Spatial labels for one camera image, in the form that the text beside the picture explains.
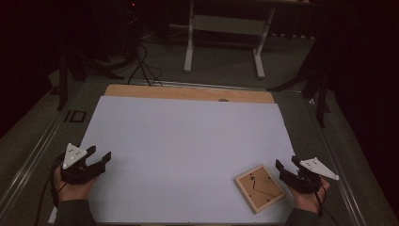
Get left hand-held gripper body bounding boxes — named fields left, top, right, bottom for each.
left=60, top=143, right=106, bottom=186

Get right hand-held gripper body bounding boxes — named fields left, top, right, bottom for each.
left=279, top=157, right=341, bottom=194

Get wooden picture frame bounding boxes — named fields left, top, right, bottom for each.
left=233, top=164, right=287, bottom=215

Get person's left hand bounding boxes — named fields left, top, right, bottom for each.
left=53, top=165, right=100, bottom=202

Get person's right hand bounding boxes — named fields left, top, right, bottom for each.
left=288, top=177, right=331, bottom=215

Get black floor socket box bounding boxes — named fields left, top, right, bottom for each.
left=63, top=109, right=88, bottom=124

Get black metal stand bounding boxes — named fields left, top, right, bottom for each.
left=267, top=62, right=332, bottom=128
left=56, top=50, right=126, bottom=111

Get white paper sheet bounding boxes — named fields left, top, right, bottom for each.
left=47, top=95, right=318, bottom=224

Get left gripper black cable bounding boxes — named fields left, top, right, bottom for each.
left=33, top=151, right=68, bottom=226

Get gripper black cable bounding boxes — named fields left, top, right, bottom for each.
left=313, top=183, right=340, bottom=226
left=33, top=151, right=68, bottom=226

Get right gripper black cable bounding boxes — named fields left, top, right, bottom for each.
left=313, top=183, right=340, bottom=226

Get metal floor rail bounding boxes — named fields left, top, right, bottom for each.
left=305, top=98, right=368, bottom=226
left=135, top=78, right=304, bottom=94
left=0, top=109, right=69, bottom=218

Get black floor cables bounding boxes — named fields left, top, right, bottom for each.
left=126, top=42, right=165, bottom=88

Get white metal table frame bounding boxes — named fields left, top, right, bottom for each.
left=183, top=0, right=277, bottom=80

